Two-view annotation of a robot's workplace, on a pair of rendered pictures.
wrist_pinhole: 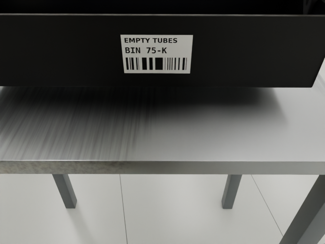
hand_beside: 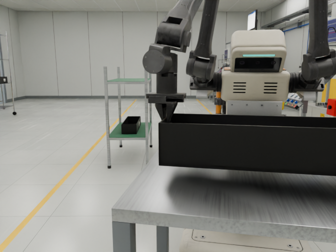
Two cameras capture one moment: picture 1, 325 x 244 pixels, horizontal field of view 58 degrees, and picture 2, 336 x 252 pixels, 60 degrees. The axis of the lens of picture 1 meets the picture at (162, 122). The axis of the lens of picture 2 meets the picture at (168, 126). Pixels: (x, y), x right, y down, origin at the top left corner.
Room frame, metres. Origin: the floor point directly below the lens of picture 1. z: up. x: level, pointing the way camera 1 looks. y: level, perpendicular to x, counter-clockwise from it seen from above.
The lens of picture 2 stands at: (1.23, -0.08, 1.08)
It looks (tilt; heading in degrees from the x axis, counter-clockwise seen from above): 11 degrees down; 190
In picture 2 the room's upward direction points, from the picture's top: straight up
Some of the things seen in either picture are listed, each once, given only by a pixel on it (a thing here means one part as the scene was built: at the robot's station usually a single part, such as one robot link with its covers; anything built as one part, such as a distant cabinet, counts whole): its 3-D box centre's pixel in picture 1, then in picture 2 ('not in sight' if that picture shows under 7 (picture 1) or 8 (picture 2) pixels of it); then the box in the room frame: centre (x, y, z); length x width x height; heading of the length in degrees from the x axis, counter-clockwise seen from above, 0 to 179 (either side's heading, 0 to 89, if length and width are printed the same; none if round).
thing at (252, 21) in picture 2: not in sight; (254, 21); (-5.88, 0.58, 2.10); 0.58 x 0.14 x 0.41; 11
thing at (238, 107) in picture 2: not in sight; (253, 127); (-0.01, 0.06, 0.84); 0.28 x 0.16 x 0.22; 90
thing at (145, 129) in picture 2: not in sight; (131, 112); (-2.13, -1.15, 0.55); 0.91 x 0.46 x 1.10; 11
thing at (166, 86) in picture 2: not in sight; (166, 86); (0.44, -0.22, 1.04); 0.10 x 0.07 x 0.07; 90
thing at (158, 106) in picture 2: not in sight; (169, 112); (0.44, -0.22, 0.96); 0.07 x 0.07 x 0.09; 0
